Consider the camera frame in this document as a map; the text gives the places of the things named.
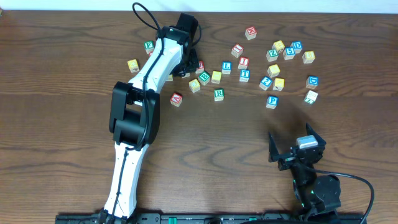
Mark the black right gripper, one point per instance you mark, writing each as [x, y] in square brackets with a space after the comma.
[292, 158]

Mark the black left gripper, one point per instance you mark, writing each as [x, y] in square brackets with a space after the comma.
[191, 62]

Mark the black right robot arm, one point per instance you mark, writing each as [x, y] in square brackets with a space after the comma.
[317, 194]

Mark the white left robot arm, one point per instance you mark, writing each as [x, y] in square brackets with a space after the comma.
[135, 112]

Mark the red U block centre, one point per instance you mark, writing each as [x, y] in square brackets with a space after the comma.
[200, 68]

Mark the green B wooden block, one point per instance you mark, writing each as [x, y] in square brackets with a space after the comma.
[204, 78]

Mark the yellow acorn wooden block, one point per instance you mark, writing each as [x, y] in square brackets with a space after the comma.
[194, 85]

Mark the yellow O wooden block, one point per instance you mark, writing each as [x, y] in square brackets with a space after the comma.
[170, 78]

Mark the yellow block beside B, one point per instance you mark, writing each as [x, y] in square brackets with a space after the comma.
[216, 77]

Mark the blue L wooden block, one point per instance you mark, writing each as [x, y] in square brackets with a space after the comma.
[226, 68]

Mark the red A wooden block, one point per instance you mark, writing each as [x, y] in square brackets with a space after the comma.
[176, 99]

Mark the green R wooden block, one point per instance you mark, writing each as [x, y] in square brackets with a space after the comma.
[219, 94]

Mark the green F wooden block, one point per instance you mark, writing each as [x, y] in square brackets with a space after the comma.
[149, 46]

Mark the red I block upper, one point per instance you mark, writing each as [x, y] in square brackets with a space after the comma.
[237, 50]

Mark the red i block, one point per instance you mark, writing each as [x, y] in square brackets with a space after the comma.
[243, 63]
[237, 50]

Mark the blue P wooden block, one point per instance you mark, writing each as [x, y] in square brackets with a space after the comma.
[272, 102]

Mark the green white Z block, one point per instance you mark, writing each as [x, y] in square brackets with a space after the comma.
[311, 97]

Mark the red I block lower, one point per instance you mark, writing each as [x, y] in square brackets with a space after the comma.
[243, 63]

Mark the blue T wooden block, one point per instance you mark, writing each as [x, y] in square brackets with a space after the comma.
[244, 75]

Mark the yellow G wooden block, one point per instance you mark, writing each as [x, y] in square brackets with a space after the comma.
[133, 65]

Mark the yellow hammer wooden block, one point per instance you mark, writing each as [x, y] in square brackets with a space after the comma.
[279, 84]

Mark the blue D block right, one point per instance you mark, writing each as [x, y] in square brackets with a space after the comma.
[312, 82]

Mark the blue d block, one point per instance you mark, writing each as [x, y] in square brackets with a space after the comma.
[312, 82]
[297, 46]

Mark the red block far back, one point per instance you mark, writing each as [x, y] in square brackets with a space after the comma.
[250, 33]

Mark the blue 2 wooden block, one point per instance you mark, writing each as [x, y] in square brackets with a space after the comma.
[265, 83]

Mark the yellow block mid right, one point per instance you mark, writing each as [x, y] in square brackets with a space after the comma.
[273, 71]

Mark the green Z wooden block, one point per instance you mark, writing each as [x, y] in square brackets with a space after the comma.
[272, 55]

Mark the yellow 8 wooden block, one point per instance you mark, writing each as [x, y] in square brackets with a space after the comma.
[308, 57]

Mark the yellow block behind Z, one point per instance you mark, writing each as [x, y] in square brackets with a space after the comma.
[278, 46]

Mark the blue 5 wooden block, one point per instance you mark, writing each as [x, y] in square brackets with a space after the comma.
[288, 53]

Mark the blue D block upper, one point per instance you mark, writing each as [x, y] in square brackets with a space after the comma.
[297, 46]

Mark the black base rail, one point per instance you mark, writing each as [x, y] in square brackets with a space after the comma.
[156, 218]

